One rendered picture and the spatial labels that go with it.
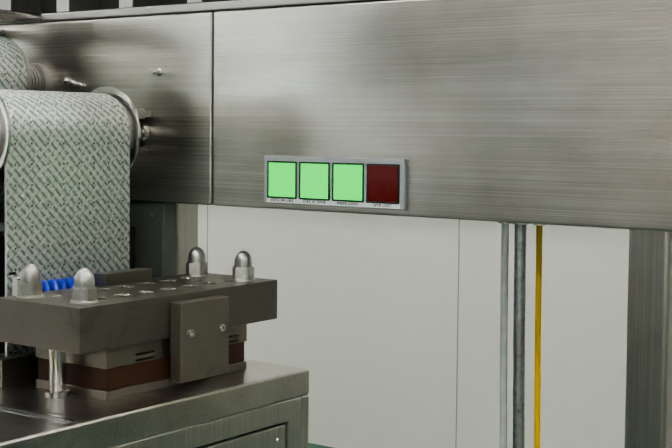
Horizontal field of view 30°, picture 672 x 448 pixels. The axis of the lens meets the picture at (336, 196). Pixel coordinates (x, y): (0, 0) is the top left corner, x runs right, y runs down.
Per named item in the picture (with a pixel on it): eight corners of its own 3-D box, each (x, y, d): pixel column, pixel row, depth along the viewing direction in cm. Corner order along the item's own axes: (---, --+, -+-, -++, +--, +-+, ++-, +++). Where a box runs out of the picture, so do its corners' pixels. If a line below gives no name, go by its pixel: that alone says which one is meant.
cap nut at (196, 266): (180, 275, 196) (180, 246, 195) (196, 273, 199) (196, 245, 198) (197, 277, 193) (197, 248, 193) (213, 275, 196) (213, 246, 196)
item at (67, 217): (4, 298, 175) (4, 165, 174) (127, 282, 194) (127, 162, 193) (7, 298, 175) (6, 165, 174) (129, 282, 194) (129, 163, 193)
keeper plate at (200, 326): (170, 381, 173) (170, 302, 173) (218, 370, 181) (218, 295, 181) (183, 383, 172) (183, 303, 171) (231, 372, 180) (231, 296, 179)
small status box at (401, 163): (263, 202, 187) (263, 155, 187) (266, 202, 188) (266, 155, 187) (403, 210, 172) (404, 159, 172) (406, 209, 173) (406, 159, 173)
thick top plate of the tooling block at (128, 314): (-2, 341, 169) (-2, 296, 169) (199, 309, 201) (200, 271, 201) (79, 354, 160) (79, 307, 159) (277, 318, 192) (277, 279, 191)
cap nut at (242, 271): (226, 280, 190) (226, 250, 190) (241, 278, 193) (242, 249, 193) (244, 282, 188) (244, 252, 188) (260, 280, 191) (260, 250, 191)
